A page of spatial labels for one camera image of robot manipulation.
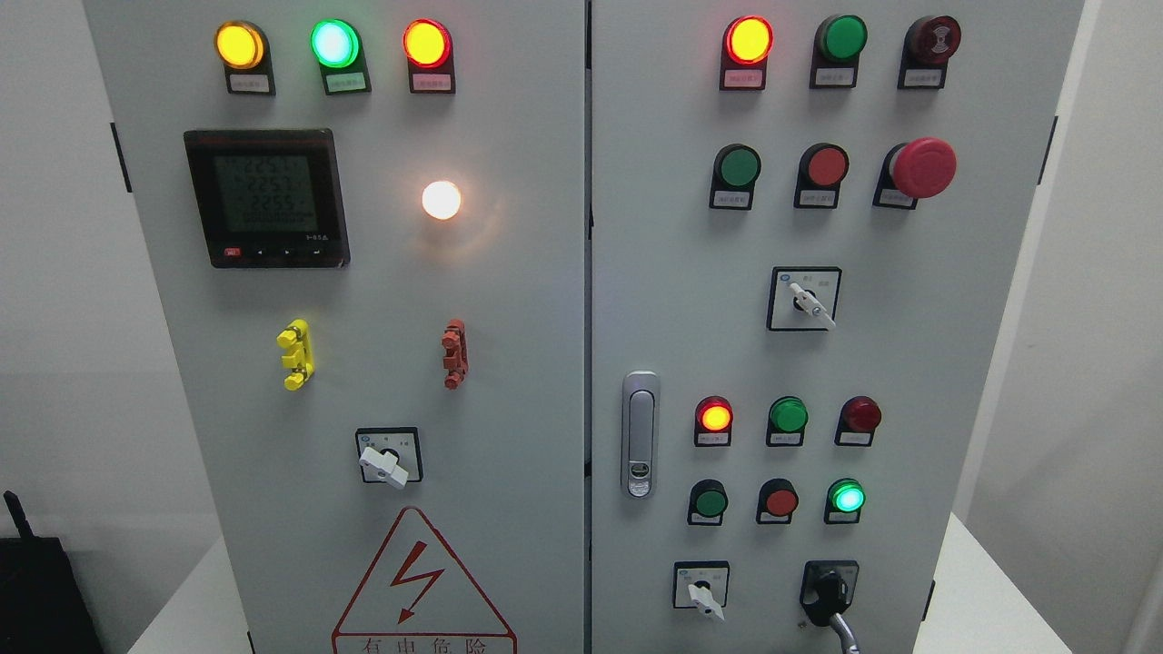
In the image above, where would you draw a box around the red-rimmed yellow lamp left door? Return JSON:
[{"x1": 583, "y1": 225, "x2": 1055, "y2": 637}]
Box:
[{"x1": 402, "y1": 17, "x2": 456, "y2": 94}]

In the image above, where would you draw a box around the black digital power meter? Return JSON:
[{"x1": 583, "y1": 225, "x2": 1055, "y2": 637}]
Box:
[{"x1": 184, "y1": 128, "x2": 352, "y2": 269}]

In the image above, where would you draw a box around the green push button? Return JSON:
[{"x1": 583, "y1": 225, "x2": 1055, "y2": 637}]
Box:
[
  {"x1": 709, "y1": 144, "x2": 761, "y2": 211},
  {"x1": 687, "y1": 479, "x2": 730, "y2": 526}
]

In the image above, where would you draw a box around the green push button upper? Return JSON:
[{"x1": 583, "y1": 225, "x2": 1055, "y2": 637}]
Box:
[{"x1": 709, "y1": 144, "x2": 761, "y2": 211}]

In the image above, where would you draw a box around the green lamp top right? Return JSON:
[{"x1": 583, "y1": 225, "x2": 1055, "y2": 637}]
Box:
[{"x1": 809, "y1": 14, "x2": 869, "y2": 90}]

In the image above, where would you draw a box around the red buzzer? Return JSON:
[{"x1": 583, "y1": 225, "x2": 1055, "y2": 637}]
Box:
[{"x1": 897, "y1": 15, "x2": 962, "y2": 90}]

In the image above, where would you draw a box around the green lamp bottom row right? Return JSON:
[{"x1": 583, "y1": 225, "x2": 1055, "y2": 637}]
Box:
[{"x1": 823, "y1": 479, "x2": 866, "y2": 525}]

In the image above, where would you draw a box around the red lit lamp lower left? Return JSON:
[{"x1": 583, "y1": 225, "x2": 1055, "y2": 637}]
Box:
[{"x1": 693, "y1": 396, "x2": 732, "y2": 448}]

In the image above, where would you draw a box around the yellow terminal connector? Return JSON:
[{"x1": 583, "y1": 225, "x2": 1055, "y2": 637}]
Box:
[{"x1": 274, "y1": 319, "x2": 315, "y2": 391}]

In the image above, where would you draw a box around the grey electrical control cabinet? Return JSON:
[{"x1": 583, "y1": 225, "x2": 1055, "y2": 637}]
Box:
[{"x1": 84, "y1": 1, "x2": 1084, "y2": 653}]

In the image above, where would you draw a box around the red lit lamp right door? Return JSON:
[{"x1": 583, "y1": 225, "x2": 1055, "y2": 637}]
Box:
[{"x1": 719, "y1": 14, "x2": 775, "y2": 92}]

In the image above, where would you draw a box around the red terminal connector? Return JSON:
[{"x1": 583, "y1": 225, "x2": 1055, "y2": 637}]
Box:
[{"x1": 441, "y1": 319, "x2": 469, "y2": 391}]

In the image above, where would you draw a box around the red lamp lower right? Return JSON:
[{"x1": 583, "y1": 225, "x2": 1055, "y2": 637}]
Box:
[{"x1": 834, "y1": 396, "x2": 883, "y2": 448}]

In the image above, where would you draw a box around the white selector switch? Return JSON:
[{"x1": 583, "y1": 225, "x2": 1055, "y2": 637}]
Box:
[
  {"x1": 671, "y1": 560, "x2": 732, "y2": 621},
  {"x1": 768, "y1": 266, "x2": 842, "y2": 332}
]

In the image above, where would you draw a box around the white selector switch upper right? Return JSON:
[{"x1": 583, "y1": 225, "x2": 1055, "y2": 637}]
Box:
[{"x1": 768, "y1": 266, "x2": 842, "y2": 332}]

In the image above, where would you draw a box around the silver door latch handle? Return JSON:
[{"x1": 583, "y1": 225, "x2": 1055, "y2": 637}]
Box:
[{"x1": 621, "y1": 370, "x2": 661, "y2": 500}]

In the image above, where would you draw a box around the red emergency stop mushroom button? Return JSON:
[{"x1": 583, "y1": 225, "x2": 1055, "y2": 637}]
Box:
[{"x1": 872, "y1": 136, "x2": 957, "y2": 211}]

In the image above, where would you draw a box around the red push button upper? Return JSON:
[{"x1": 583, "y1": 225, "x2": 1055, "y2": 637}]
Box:
[{"x1": 793, "y1": 144, "x2": 849, "y2": 209}]

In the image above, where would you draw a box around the red push button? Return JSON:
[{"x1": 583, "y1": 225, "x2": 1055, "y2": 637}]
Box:
[
  {"x1": 793, "y1": 144, "x2": 849, "y2": 209},
  {"x1": 755, "y1": 479, "x2": 800, "y2": 525}
]

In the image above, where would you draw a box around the white glowing lamp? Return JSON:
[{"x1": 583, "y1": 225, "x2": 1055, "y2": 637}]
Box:
[{"x1": 421, "y1": 182, "x2": 462, "y2": 221}]

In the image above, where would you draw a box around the red electrical hazard warning sticker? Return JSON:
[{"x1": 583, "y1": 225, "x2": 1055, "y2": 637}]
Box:
[{"x1": 331, "y1": 506, "x2": 518, "y2": 653}]

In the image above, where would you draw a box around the black device with antenna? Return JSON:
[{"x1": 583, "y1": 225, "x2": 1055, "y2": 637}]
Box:
[{"x1": 1, "y1": 491, "x2": 104, "y2": 653}]

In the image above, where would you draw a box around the green lit indicator lamp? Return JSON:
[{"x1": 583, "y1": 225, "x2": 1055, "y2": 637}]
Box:
[{"x1": 309, "y1": 17, "x2": 373, "y2": 95}]

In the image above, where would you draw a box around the black knob selector switch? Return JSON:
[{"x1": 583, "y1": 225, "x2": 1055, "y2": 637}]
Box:
[{"x1": 799, "y1": 560, "x2": 859, "y2": 628}]

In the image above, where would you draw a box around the green lamp lower middle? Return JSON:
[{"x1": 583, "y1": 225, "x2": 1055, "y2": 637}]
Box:
[{"x1": 768, "y1": 396, "x2": 809, "y2": 448}]

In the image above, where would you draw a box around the white selector switch left door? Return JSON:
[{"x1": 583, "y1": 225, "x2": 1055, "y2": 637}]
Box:
[{"x1": 354, "y1": 426, "x2": 424, "y2": 490}]

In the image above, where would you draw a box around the green push button lower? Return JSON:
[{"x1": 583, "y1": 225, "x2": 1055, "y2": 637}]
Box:
[{"x1": 687, "y1": 479, "x2": 730, "y2": 526}]

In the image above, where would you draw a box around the red push button lower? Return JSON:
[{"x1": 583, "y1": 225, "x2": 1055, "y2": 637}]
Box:
[{"x1": 755, "y1": 479, "x2": 800, "y2": 525}]

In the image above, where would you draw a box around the yellow indicator lamp top left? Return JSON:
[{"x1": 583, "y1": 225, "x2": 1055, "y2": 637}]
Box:
[{"x1": 214, "y1": 20, "x2": 277, "y2": 95}]

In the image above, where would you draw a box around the white selector switch bottom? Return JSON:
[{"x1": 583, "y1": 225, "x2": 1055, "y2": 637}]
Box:
[{"x1": 671, "y1": 560, "x2": 732, "y2": 621}]

